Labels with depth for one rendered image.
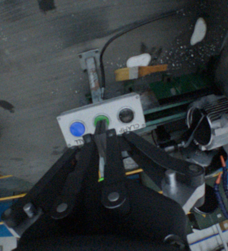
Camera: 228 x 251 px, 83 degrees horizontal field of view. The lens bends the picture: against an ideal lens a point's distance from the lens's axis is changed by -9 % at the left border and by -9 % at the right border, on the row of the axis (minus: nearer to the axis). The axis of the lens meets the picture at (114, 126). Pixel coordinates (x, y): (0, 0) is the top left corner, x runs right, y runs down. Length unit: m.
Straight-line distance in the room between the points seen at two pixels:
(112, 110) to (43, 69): 0.31
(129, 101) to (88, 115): 0.09
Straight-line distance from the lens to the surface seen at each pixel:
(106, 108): 0.28
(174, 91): 0.59
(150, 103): 0.53
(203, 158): 0.79
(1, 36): 0.50
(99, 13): 0.45
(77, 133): 0.29
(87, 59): 0.48
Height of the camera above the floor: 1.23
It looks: 33 degrees down
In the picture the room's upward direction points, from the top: 166 degrees clockwise
